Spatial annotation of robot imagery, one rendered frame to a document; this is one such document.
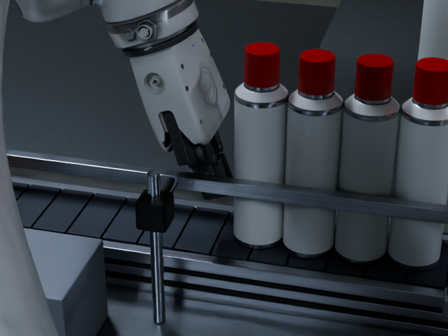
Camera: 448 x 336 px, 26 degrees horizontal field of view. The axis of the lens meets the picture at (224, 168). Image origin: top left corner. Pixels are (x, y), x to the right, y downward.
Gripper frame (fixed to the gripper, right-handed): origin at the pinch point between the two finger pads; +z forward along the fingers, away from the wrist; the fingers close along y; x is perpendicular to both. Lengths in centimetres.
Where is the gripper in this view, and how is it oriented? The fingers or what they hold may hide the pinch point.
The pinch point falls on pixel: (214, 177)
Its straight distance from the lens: 96.8
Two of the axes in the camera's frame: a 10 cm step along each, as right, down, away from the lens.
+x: -9.1, 1.9, 3.7
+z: 3.3, 8.6, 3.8
